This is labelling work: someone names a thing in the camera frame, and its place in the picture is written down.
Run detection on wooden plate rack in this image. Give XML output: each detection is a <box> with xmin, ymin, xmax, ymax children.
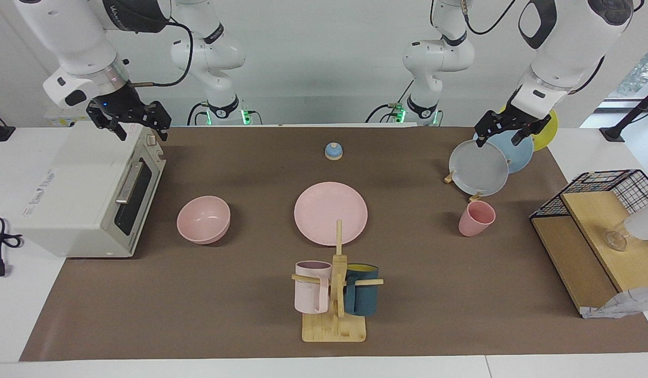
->
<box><xmin>444</xmin><ymin>169</ymin><xmax>483</xmax><ymax>203</ymax></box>

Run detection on brown table mat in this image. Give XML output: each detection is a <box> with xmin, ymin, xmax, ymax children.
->
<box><xmin>19</xmin><ymin>126</ymin><xmax>648</xmax><ymax>362</ymax></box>

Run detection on salmon pink cup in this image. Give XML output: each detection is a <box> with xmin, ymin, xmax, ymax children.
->
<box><xmin>458</xmin><ymin>201</ymin><xmax>496</xmax><ymax>237</ymax></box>

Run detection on light pink plate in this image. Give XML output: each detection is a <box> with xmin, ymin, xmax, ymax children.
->
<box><xmin>294</xmin><ymin>182</ymin><xmax>368</xmax><ymax>246</ymax></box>

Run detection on white plastic box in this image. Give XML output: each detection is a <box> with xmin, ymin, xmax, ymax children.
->
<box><xmin>45</xmin><ymin>108</ymin><xmax>93</xmax><ymax>128</ymax></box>

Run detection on clear glass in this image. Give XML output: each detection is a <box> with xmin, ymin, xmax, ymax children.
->
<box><xmin>603</xmin><ymin>220</ymin><xmax>630</xmax><ymax>251</ymax></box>

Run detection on white toaster oven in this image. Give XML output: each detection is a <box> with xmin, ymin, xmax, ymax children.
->
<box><xmin>12</xmin><ymin>121</ymin><xmax>167</xmax><ymax>259</ymax></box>

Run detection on yellow plate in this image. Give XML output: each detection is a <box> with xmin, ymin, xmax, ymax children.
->
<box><xmin>500</xmin><ymin>108</ymin><xmax>559</xmax><ymax>152</ymax></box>

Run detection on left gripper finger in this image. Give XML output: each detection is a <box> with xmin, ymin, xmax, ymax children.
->
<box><xmin>511</xmin><ymin>118</ymin><xmax>551</xmax><ymax>146</ymax></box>
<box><xmin>474</xmin><ymin>113</ymin><xmax>502</xmax><ymax>149</ymax></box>

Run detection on pale pink mug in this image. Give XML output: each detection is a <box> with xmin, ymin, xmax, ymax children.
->
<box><xmin>294</xmin><ymin>260</ymin><xmax>333</xmax><ymax>314</ymax></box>

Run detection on light blue plate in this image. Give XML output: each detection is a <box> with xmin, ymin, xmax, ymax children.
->
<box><xmin>474</xmin><ymin>130</ymin><xmax>535</xmax><ymax>174</ymax></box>

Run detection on black base cable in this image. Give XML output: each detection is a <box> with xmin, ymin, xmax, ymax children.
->
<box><xmin>186</xmin><ymin>102</ymin><xmax>212</xmax><ymax>127</ymax></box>
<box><xmin>366</xmin><ymin>102</ymin><xmax>409</xmax><ymax>124</ymax></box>

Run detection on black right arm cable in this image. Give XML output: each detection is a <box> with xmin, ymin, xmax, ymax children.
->
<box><xmin>127</xmin><ymin>18</ymin><xmax>194</xmax><ymax>88</ymax></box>

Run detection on light pink bowl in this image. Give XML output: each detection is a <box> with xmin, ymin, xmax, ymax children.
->
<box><xmin>176</xmin><ymin>195</ymin><xmax>232</xmax><ymax>245</ymax></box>

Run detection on dark teal mug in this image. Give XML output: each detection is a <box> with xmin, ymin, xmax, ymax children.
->
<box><xmin>344</xmin><ymin>263</ymin><xmax>380</xmax><ymax>317</ymax></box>

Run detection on wire and wood shelf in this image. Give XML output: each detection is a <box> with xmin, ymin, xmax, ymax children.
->
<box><xmin>529</xmin><ymin>169</ymin><xmax>648</xmax><ymax>316</ymax></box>

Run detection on frosted white container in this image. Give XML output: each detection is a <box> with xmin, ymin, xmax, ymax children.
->
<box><xmin>623</xmin><ymin>201</ymin><xmax>648</xmax><ymax>241</ymax></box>

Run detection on gray plate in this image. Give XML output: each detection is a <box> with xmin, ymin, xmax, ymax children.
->
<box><xmin>449</xmin><ymin>140</ymin><xmax>509</xmax><ymax>197</ymax></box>

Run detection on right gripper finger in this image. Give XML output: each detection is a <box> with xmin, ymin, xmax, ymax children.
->
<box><xmin>87</xmin><ymin>102</ymin><xmax>128</xmax><ymax>141</ymax></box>
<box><xmin>144</xmin><ymin>101</ymin><xmax>172</xmax><ymax>141</ymax></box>

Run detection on wooden mug tree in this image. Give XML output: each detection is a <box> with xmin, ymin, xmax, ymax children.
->
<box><xmin>291</xmin><ymin>219</ymin><xmax>384</xmax><ymax>343</ymax></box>

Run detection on black angled stand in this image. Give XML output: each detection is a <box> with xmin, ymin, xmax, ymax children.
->
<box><xmin>600</xmin><ymin>84</ymin><xmax>648</xmax><ymax>142</ymax></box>

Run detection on white patterned paper bag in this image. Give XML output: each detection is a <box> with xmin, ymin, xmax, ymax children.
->
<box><xmin>581</xmin><ymin>285</ymin><xmax>648</xmax><ymax>319</ymax></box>

